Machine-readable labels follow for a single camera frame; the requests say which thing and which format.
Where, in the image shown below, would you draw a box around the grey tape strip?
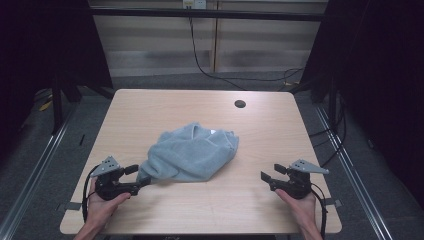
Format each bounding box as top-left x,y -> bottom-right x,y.
64,201 -> 83,212
323,197 -> 343,208

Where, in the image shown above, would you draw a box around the person's right hand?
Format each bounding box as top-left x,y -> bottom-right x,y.
274,188 -> 317,231

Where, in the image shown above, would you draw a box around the hand-held gripper black cable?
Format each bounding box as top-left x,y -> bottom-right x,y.
309,182 -> 330,240
81,164 -> 101,223

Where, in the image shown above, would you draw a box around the yellow item on floor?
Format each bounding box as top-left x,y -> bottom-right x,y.
38,99 -> 54,113

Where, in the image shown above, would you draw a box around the metal floor rail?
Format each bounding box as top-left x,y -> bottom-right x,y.
0,99 -> 80,240
314,104 -> 395,240

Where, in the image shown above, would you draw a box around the thin black looped floor cable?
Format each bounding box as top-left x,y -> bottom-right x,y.
213,67 -> 305,92

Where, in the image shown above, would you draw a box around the black metal stand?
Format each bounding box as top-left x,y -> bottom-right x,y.
49,74 -> 84,136

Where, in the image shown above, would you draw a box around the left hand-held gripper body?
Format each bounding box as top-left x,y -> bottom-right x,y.
90,155 -> 141,201

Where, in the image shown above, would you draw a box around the left hand-held gripper black cable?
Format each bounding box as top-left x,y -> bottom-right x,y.
81,164 -> 101,223

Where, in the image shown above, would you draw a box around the black horizontal metal bar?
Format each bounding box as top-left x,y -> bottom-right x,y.
89,7 -> 329,23

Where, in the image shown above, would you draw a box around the dark curtain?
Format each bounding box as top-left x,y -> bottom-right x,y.
299,0 -> 424,209
0,0 -> 114,164

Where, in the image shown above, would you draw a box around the black cable hanging from outlet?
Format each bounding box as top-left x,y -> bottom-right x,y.
188,7 -> 248,91

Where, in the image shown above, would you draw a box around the black floor cables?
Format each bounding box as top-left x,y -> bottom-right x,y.
308,94 -> 348,168

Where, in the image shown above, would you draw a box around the white wall power outlet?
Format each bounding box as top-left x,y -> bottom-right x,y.
182,0 -> 208,10

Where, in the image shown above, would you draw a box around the grey-blue towel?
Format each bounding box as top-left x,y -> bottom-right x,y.
136,121 -> 240,184

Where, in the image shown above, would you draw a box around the person's left hand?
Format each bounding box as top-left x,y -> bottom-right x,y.
85,177 -> 132,231

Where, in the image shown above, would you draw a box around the right hand-held gripper black cable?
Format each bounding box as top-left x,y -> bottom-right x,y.
309,182 -> 330,240

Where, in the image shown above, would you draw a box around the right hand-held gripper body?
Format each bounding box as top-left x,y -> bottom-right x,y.
269,158 -> 330,200

